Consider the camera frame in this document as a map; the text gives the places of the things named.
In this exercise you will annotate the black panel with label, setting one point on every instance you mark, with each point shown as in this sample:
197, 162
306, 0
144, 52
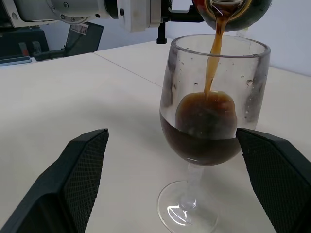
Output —
90, 38

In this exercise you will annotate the wine glass with brown liquid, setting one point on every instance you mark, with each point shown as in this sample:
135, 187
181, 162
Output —
170, 72

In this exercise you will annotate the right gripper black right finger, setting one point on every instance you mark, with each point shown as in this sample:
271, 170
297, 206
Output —
279, 174

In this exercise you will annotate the dark background equipment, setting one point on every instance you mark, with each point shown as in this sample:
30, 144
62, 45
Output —
14, 43

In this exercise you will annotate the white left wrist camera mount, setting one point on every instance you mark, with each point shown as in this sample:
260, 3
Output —
138, 14

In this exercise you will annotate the dark sauce bottle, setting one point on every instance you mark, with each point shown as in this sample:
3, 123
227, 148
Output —
252, 14

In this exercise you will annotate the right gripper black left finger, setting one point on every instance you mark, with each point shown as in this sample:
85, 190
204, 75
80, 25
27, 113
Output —
60, 184

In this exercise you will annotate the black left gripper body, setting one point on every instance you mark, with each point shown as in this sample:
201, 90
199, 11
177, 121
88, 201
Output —
184, 16

